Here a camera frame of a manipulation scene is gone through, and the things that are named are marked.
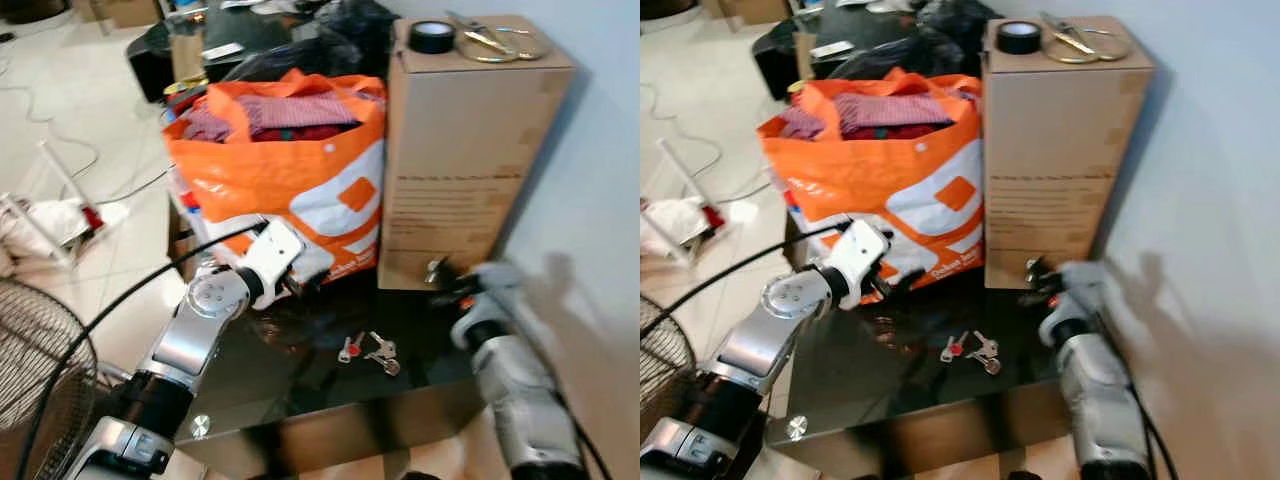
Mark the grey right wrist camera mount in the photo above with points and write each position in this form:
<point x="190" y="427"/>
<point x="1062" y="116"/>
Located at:
<point x="497" y="288"/>
<point x="1082" y="288"/>

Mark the black plastic bag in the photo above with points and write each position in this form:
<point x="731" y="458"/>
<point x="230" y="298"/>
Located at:
<point x="930" y="35"/>
<point x="340" y="35"/>

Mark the black glass table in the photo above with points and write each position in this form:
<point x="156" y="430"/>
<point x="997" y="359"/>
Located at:
<point x="330" y="395"/>
<point x="920" y="395"/>

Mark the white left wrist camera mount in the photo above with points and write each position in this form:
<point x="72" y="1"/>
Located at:
<point x="272" y="252"/>
<point x="860" y="252"/>

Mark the brown paper bag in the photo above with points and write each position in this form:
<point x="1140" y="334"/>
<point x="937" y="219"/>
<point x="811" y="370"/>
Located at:
<point x="187" y="55"/>
<point x="805" y="55"/>

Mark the white metal rack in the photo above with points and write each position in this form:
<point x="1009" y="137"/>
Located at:
<point x="65" y="180"/>
<point x="690" y="180"/>

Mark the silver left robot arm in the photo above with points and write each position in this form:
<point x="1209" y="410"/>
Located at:
<point x="760" y="335"/>
<point x="185" y="335"/>

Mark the dark red cloth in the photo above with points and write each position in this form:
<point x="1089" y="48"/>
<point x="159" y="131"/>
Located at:
<point x="300" y="132"/>
<point x="895" y="131"/>

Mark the pink striped cloth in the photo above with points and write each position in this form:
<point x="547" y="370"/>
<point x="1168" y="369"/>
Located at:
<point x="295" y="108"/>
<point x="890" y="108"/>

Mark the orange and white shopping bag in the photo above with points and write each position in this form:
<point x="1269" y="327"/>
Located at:
<point x="300" y="190"/>
<point x="900" y="190"/>

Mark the tall brown cardboard box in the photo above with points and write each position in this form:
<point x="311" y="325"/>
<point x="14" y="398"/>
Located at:
<point x="460" y="160"/>
<point x="1060" y="160"/>

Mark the black tape roll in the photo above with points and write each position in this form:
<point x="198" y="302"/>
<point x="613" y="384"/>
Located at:
<point x="1018" y="40"/>
<point x="432" y="40"/>

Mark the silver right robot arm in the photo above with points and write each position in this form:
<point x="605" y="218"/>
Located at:
<point x="520" y="400"/>
<point x="1095" y="400"/>

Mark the silver keys with red tag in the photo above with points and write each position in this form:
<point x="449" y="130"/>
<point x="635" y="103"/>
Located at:
<point x="984" y="350"/>
<point x="380" y="351"/>

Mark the silver table bolt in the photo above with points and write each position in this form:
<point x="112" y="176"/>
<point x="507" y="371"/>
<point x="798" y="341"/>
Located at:
<point x="200" y="425"/>
<point x="796" y="428"/>

